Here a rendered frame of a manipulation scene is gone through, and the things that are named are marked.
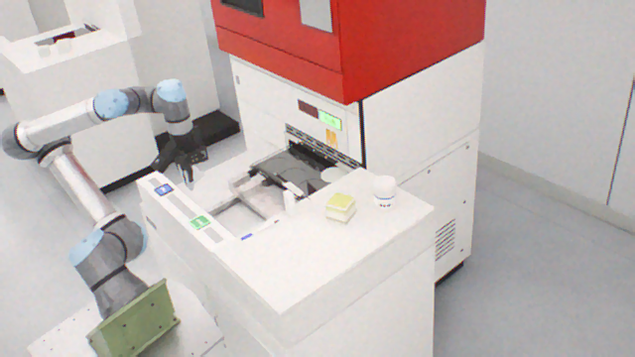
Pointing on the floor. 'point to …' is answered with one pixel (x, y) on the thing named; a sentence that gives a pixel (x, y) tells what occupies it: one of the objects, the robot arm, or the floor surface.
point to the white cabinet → (412, 285)
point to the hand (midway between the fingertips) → (189, 187)
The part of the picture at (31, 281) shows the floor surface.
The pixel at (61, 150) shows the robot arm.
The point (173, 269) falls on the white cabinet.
